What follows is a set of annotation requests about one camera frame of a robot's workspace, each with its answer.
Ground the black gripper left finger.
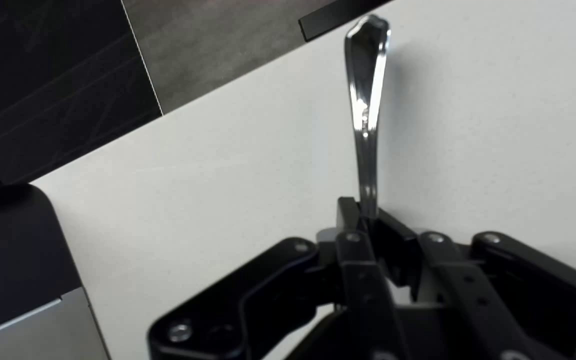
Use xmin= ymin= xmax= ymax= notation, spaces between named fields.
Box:
xmin=146 ymin=199 xmax=407 ymax=360

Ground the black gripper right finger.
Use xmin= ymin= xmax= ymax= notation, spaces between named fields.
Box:
xmin=370 ymin=214 xmax=576 ymax=360

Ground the silver metal spoon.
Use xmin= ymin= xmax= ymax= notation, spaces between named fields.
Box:
xmin=344 ymin=15 xmax=389 ymax=218

